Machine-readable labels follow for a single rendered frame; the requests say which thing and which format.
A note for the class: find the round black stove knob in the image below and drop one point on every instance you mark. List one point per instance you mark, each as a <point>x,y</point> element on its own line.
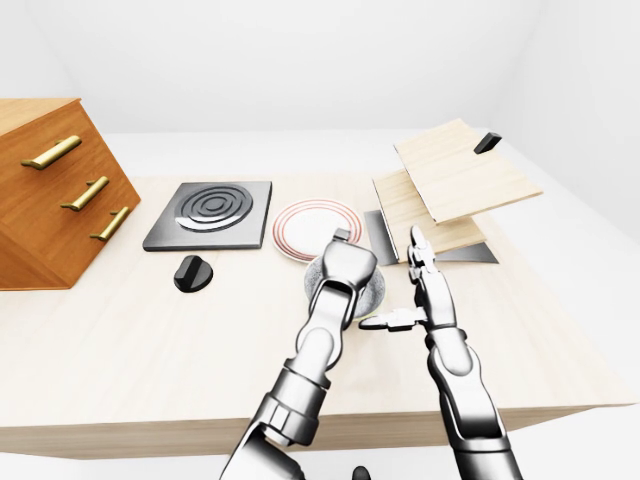
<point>192,275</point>

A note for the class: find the wooden cabinet with drawers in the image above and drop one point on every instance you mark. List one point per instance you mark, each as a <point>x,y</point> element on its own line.
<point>30,260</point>

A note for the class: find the wooden cabinet drawer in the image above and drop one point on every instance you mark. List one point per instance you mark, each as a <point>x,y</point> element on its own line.
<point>30,137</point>
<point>50,220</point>
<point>85,255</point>

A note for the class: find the small dark rounded shape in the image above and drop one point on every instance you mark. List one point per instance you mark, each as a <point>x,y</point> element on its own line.
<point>360,473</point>

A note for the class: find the grey speckled bowl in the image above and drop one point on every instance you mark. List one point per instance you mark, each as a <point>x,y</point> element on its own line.
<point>312,281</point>

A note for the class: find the pale wooden board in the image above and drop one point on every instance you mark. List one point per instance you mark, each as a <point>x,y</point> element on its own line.
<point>400,205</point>
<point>465,175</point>

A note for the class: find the flat dark stove plate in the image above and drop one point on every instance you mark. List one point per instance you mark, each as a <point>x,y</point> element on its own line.
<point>165,235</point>

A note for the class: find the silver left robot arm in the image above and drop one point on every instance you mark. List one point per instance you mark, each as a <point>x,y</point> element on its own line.
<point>310,390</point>

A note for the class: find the dark grey metal base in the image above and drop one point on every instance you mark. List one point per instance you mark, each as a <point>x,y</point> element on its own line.
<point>380,235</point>

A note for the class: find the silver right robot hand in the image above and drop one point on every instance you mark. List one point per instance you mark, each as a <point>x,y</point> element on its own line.
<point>437,300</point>

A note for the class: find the small black block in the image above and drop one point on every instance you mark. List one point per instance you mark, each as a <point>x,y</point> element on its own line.
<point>487,143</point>

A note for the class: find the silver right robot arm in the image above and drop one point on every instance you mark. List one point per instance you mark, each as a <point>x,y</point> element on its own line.
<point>465,395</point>

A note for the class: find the white plate with red rings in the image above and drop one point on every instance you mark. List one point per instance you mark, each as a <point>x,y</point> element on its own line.
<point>305,230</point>

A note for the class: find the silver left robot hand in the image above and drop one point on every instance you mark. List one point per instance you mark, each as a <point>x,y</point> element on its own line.
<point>347,265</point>

